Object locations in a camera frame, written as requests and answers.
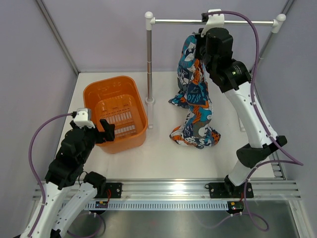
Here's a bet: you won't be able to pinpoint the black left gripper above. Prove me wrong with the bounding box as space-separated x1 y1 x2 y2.
71 119 114 164

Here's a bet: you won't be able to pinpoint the colourful patterned shorts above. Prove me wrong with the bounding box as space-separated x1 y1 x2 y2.
168 34 221 149

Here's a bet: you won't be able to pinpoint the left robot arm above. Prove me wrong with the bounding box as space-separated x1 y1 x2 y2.
20 119 115 238

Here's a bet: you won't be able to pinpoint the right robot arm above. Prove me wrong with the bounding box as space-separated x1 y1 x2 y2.
195 27 287 197

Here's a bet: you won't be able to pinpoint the orange plastic basket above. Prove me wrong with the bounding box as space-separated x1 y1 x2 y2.
83 75 148 154

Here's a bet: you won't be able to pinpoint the silver clothes rack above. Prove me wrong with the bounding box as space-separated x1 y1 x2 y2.
145 10 286 129

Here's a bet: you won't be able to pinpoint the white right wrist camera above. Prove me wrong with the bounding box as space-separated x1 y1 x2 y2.
201 9 224 37

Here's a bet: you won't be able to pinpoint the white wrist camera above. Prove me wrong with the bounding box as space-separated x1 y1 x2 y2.
73 108 95 128
201 9 224 37

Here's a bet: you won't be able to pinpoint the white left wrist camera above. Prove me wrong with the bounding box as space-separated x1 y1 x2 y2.
73 108 95 128

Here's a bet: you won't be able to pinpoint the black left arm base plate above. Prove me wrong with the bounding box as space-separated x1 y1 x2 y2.
95 182 122 199

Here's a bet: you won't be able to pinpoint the white slotted cable duct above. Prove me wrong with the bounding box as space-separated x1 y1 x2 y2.
83 200 228 211

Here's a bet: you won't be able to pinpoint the aluminium mounting rail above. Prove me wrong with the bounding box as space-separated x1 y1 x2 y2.
106 178 301 200

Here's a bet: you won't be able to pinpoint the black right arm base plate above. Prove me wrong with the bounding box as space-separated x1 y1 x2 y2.
204 182 254 199

